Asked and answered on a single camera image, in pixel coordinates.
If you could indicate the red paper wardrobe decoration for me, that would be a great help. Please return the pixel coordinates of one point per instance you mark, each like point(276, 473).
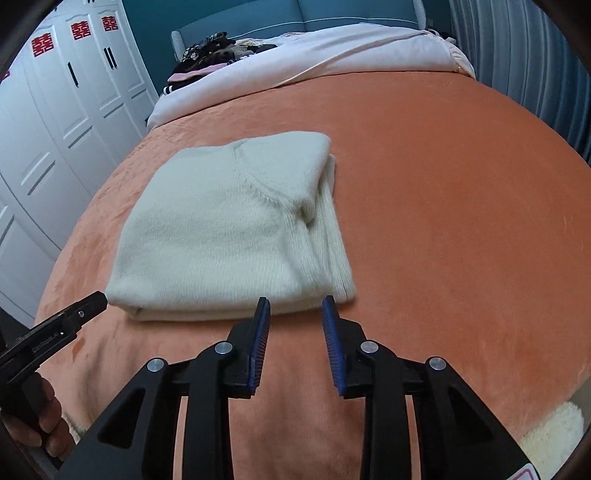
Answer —
point(4, 74)
point(80, 30)
point(42, 45)
point(109, 23)

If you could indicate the white panelled wardrobe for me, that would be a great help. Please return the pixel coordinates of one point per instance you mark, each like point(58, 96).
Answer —
point(55, 138)

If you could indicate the orange plush blanket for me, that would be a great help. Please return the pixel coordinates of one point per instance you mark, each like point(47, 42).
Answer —
point(438, 207)

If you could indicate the cream fluffy rug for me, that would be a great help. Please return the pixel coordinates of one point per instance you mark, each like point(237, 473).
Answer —
point(554, 434)

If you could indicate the pale pink duvet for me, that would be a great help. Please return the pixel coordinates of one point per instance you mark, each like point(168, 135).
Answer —
point(346, 50)

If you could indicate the cream knit cardigan red buttons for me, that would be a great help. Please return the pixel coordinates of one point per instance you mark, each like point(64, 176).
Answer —
point(221, 221)

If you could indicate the person's left hand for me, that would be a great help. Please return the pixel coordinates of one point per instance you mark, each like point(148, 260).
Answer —
point(51, 415)

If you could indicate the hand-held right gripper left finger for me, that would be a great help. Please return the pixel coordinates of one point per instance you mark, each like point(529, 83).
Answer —
point(258, 350)

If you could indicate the pile of dark clothes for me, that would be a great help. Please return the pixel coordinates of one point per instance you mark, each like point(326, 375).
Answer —
point(207, 50)

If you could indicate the grey-blue curtain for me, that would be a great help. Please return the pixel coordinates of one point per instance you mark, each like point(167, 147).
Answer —
point(521, 60)

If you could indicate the teal padded headboard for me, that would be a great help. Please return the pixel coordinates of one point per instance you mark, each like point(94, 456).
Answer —
point(323, 14)

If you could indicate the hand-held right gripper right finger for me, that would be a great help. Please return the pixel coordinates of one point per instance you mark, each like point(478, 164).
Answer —
point(333, 350)

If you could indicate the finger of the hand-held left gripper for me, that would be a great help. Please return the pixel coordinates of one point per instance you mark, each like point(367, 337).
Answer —
point(87, 307)

